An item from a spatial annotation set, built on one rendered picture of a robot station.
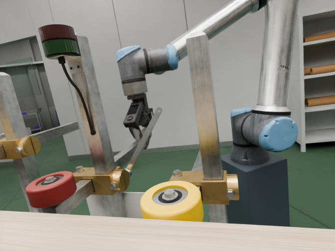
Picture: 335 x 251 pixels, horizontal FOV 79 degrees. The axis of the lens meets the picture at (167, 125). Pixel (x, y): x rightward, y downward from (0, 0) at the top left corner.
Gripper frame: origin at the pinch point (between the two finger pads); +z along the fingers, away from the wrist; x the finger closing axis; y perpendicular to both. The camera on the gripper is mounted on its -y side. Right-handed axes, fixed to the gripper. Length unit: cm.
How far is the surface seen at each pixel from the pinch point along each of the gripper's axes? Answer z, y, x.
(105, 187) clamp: -2.0, -33.1, -4.9
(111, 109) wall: 8, 217, 150
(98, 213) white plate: 8.7, -28.7, 2.9
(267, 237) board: -8, -52, -36
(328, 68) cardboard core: -8, 206, -139
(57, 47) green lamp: -32.0, -37.4, -5.7
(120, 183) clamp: -2.8, -32.5, -8.6
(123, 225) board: -8, -52, -21
